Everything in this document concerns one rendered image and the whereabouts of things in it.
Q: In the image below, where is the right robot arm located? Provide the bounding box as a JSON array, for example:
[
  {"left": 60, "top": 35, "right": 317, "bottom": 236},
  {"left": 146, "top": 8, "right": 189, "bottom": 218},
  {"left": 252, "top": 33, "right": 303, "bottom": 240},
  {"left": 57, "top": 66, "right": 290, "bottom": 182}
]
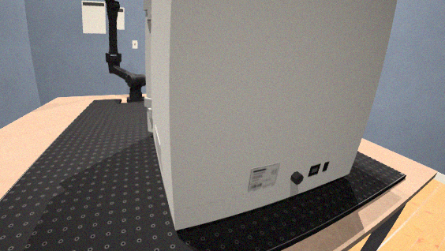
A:
[{"left": 105, "top": 0, "right": 146, "bottom": 102}]

